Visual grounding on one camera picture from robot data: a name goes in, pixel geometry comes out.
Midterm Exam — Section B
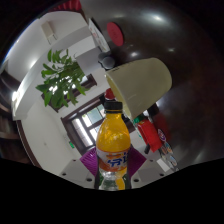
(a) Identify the white wall radiator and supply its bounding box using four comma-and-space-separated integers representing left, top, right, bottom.
40, 20, 58, 45

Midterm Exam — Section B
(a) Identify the flat round red coaster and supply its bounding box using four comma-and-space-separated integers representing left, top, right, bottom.
106, 21, 125, 47

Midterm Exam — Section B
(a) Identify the grey foam-tipped microphone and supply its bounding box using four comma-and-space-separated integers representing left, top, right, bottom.
102, 55, 117, 70
97, 51, 108, 63

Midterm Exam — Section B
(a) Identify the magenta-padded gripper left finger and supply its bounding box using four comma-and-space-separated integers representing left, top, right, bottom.
59, 147, 100, 190

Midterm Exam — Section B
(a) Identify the glowing lamp on pillar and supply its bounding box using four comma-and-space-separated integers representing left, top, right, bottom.
11, 89, 21, 104

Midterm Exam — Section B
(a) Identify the white printed paper sheet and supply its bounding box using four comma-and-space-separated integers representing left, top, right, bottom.
88, 18, 111, 53

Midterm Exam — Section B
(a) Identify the small red ball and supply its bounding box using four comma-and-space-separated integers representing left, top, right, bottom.
104, 88, 116, 100

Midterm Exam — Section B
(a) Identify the orange drink bottle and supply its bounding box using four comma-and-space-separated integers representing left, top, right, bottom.
95, 100, 132, 192

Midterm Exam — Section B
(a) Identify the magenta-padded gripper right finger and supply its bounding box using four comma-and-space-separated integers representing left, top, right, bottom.
127, 146, 164, 190

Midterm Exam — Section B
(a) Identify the green box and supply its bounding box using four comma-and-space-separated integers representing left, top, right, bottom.
134, 113, 146, 123

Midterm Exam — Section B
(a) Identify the brown double glass door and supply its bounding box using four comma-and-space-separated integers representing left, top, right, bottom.
60, 94, 109, 158

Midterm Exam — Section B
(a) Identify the red carpeted staircase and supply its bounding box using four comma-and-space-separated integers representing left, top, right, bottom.
54, 0, 83, 11

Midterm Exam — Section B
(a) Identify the cream yellow mug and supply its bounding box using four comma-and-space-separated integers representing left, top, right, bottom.
104, 57, 173, 121

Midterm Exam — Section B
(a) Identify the potted plant in white pot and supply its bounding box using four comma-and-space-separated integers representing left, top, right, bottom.
35, 46, 103, 109

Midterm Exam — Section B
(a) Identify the red box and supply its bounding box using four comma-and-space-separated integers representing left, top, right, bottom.
137, 119, 163, 153

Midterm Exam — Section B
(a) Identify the round printed sticker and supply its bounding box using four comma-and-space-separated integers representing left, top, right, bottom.
162, 143, 174, 155
157, 129, 167, 142
168, 154, 180, 167

